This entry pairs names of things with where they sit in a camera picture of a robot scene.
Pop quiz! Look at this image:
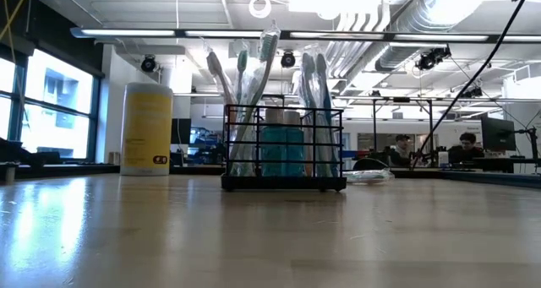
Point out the pale toothbrush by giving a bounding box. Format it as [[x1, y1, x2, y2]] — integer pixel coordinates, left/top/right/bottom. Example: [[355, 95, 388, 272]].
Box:
[[298, 51, 316, 177]]

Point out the green toothbrush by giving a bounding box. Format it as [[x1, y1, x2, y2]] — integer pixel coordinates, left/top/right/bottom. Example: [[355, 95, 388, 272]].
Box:
[[234, 46, 251, 107]]

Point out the orange toothbrush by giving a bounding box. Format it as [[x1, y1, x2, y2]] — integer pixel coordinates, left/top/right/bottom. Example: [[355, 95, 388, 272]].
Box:
[[344, 168, 397, 185], [205, 49, 240, 124]]

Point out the yellow wipes canister white lid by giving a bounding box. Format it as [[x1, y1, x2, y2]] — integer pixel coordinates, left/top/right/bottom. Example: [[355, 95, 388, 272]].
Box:
[[120, 82, 174, 177]]

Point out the person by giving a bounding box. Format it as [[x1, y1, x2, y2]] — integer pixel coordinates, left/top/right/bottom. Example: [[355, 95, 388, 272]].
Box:
[[388, 133, 418, 169], [447, 131, 486, 166]]

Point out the long LED light bar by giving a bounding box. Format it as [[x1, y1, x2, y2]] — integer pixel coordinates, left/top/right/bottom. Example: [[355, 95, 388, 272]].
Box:
[[69, 25, 541, 43]]

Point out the black ceiling-mounted device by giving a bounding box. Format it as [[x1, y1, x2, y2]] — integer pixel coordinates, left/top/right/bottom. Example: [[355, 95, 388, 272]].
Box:
[[416, 46, 452, 72]]

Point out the large glass window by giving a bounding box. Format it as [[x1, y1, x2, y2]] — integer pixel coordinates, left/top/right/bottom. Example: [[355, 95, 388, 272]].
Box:
[[0, 46, 102, 162]]

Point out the black computer monitor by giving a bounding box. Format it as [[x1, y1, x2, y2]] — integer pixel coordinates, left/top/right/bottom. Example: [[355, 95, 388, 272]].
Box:
[[480, 117, 517, 153]]

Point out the black wire caddy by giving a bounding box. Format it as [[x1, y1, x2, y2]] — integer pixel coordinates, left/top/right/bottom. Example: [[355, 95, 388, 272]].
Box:
[[220, 104, 348, 193]]

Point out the black background frame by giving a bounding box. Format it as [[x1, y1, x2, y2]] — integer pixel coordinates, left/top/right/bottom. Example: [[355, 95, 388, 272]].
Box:
[[221, 93, 435, 171]]

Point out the white hanging ring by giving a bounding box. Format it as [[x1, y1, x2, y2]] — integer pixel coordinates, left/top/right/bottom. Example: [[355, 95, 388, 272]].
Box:
[[248, 0, 272, 19]]

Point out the silver ribbed air duct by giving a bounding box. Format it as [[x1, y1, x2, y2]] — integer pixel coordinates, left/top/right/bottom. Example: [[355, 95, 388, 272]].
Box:
[[371, 0, 495, 73]]

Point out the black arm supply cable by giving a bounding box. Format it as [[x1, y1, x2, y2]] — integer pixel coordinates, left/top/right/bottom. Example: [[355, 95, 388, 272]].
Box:
[[411, 0, 536, 170]]

